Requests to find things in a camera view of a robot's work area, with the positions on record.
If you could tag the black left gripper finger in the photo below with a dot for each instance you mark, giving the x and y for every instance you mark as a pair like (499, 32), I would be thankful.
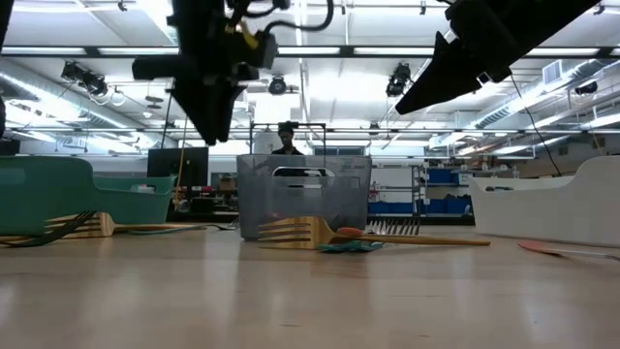
(198, 109)
(220, 106)

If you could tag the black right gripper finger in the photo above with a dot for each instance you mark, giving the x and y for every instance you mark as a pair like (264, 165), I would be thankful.
(441, 77)

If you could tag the grey translucent plastic bin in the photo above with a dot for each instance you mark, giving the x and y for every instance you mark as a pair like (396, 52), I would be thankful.
(300, 203)

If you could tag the teal plastic bin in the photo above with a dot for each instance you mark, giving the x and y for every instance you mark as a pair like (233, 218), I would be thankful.
(48, 194)

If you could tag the white plastic bin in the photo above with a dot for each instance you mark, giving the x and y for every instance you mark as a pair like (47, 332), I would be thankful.
(547, 213)

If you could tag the black ceiling spotlight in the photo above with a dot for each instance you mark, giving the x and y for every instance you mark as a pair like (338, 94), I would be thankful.
(586, 88)
(87, 80)
(398, 80)
(277, 85)

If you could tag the black monitor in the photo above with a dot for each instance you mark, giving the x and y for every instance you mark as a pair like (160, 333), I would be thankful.
(167, 167)

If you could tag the white ceiling vent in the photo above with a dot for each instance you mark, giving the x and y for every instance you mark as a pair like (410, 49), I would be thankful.
(552, 72)

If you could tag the person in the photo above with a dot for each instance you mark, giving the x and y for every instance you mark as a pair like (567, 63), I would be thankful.
(287, 140)

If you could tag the blue storage crate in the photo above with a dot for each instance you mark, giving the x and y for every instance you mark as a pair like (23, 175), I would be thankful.
(387, 208)
(441, 175)
(443, 206)

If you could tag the dark screen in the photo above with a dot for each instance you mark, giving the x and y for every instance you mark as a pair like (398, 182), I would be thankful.
(9, 148)

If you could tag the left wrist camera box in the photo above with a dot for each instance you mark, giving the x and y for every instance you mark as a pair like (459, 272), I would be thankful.
(259, 48)

